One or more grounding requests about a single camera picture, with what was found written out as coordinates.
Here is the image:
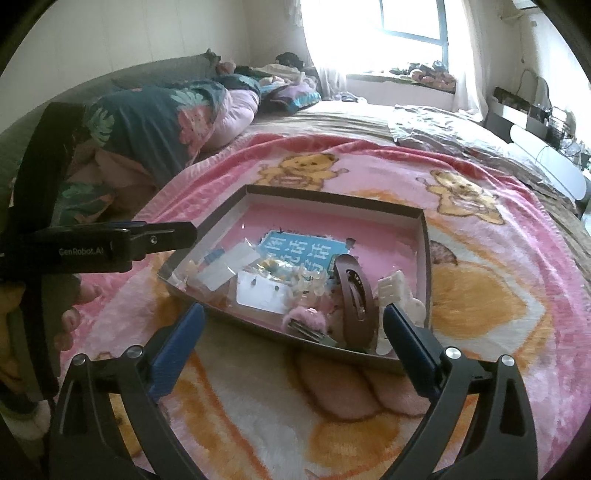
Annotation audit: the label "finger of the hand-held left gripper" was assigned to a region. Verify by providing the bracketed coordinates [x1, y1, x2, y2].
[129, 220, 200, 260]

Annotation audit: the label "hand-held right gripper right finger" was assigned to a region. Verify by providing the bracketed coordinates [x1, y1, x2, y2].
[383, 302, 541, 480]

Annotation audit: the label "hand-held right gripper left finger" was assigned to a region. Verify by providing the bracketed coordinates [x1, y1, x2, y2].
[48, 302, 206, 480]

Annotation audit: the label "brown hair clip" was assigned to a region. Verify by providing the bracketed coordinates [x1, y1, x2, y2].
[332, 254, 385, 357]

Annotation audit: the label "dark cardboard box pink inside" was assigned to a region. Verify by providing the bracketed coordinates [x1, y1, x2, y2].
[157, 185, 433, 376]

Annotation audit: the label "person's left forearm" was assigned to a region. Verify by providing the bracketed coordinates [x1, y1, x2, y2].
[0, 281, 52, 448]

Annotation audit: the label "clear plastic jewelry bag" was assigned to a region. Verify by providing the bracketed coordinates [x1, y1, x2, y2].
[185, 244, 262, 292]

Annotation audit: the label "person's left hand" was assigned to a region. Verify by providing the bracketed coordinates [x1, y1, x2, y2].
[58, 274, 102, 352]

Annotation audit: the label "white claw hair clip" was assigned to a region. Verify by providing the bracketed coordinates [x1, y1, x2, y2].
[373, 270, 426, 357]

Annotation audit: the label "pink bear printed blanket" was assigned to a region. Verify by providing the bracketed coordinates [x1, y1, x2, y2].
[60, 131, 588, 480]

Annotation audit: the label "white earring card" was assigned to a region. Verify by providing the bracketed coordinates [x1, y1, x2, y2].
[237, 270, 297, 315]

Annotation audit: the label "pink fluffy hair clip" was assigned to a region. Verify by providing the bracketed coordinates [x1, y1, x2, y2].
[283, 304, 332, 343]

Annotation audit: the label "dark floral quilt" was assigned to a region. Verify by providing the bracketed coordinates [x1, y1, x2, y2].
[53, 78, 260, 228]

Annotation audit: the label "cream flower hair clip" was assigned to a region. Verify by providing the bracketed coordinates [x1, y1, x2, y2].
[294, 267, 329, 301]

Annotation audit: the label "blue printed label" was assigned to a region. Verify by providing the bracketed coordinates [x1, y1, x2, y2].
[256, 231, 357, 273]

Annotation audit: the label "purple pillow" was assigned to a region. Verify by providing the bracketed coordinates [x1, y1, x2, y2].
[269, 84, 322, 114]

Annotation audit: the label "grey patterned bedsheet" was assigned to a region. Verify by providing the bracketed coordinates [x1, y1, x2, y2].
[389, 105, 548, 186]

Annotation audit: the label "white rounded bed footboard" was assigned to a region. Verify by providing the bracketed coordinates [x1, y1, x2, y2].
[509, 124, 590, 205]

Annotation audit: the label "white sheer curtain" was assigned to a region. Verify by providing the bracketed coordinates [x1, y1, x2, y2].
[299, 0, 354, 99]

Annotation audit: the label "metal storage rack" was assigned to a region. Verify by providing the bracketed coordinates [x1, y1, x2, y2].
[492, 85, 575, 141]

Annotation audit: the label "clothes on windowsill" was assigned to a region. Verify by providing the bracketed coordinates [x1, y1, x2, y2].
[392, 61, 459, 89]

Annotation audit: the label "window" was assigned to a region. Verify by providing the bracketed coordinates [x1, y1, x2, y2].
[378, 0, 451, 62]

